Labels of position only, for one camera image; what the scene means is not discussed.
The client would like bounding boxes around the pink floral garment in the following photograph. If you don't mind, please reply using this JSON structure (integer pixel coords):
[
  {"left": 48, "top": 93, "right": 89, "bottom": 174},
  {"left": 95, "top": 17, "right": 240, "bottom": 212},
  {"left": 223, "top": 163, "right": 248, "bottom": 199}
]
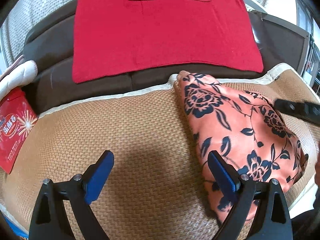
[{"left": 174, "top": 70, "right": 309, "bottom": 227}]

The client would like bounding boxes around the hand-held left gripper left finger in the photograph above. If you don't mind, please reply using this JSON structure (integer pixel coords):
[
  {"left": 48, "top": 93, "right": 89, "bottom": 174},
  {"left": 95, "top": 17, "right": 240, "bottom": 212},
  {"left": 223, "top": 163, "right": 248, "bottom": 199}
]
[{"left": 29, "top": 150, "right": 115, "bottom": 240}]

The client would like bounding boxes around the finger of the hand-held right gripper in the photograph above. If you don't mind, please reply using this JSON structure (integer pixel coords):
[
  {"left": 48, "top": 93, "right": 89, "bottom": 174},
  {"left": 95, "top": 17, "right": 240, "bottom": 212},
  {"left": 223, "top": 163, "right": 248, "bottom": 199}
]
[{"left": 274, "top": 99, "right": 320, "bottom": 126}]

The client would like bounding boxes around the red printed bag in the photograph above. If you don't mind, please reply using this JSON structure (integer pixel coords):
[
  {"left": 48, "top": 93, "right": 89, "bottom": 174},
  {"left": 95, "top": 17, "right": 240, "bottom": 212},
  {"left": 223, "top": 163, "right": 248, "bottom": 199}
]
[{"left": 0, "top": 88, "right": 38, "bottom": 175}]

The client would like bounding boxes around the dark brown sofa back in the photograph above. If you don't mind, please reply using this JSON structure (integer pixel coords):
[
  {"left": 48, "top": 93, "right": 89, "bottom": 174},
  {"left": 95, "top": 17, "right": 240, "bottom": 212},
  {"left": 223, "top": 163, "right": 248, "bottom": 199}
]
[{"left": 24, "top": 0, "right": 309, "bottom": 114}]

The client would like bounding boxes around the woven straw mat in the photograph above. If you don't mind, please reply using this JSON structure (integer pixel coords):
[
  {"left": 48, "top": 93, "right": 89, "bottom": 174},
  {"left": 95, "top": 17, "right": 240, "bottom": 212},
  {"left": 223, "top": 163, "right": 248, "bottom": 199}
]
[{"left": 0, "top": 64, "right": 320, "bottom": 240}]

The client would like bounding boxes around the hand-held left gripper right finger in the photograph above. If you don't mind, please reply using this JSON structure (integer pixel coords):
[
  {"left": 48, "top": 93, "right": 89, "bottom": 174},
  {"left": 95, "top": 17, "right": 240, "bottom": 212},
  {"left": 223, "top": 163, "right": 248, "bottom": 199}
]
[{"left": 208, "top": 151, "right": 293, "bottom": 240}]

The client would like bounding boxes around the red cloth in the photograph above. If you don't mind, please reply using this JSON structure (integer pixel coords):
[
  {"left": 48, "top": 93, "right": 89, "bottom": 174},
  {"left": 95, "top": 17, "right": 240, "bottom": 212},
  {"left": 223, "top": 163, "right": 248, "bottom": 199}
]
[{"left": 72, "top": 0, "right": 264, "bottom": 84}]

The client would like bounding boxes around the white quilted cushion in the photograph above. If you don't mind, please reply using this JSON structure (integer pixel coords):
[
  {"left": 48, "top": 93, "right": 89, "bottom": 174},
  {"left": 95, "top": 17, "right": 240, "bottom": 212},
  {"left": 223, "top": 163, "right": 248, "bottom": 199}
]
[{"left": 0, "top": 55, "right": 38, "bottom": 98}]

